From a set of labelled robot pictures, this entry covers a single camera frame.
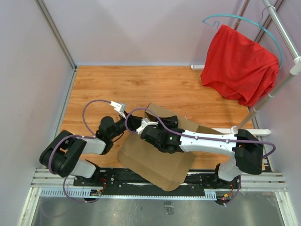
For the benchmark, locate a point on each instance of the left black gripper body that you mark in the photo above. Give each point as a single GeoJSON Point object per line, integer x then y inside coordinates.
{"type": "Point", "coordinates": [120, 127]}

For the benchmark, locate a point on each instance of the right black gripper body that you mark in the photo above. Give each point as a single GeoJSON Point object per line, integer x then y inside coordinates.
{"type": "Point", "coordinates": [162, 129]}

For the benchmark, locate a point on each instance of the brown cardboard box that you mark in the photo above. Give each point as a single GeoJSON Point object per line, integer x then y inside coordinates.
{"type": "Point", "coordinates": [165, 170]}

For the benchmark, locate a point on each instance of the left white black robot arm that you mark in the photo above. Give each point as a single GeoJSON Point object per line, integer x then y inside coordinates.
{"type": "Point", "coordinates": [62, 155]}

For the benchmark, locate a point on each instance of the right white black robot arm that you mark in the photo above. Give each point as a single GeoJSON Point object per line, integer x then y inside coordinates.
{"type": "Point", "coordinates": [244, 150]}

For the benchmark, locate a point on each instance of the red cloth shirt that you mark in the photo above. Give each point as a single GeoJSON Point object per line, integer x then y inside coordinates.
{"type": "Point", "coordinates": [239, 68]}

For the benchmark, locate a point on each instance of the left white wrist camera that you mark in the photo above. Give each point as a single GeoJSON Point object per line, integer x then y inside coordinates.
{"type": "Point", "coordinates": [119, 107]}

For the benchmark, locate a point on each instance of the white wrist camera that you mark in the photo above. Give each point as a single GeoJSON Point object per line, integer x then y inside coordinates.
{"type": "Point", "coordinates": [144, 123]}
{"type": "Point", "coordinates": [119, 107]}

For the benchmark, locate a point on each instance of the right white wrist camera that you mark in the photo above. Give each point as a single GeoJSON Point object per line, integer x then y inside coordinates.
{"type": "Point", "coordinates": [144, 123]}

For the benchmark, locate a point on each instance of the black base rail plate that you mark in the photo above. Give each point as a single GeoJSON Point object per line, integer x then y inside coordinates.
{"type": "Point", "coordinates": [122, 179]}

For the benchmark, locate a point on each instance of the grey slotted cable duct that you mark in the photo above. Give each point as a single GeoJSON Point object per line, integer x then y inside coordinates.
{"type": "Point", "coordinates": [88, 193]}

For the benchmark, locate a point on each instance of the aluminium frame post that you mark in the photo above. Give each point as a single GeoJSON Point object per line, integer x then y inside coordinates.
{"type": "Point", "coordinates": [47, 16]}

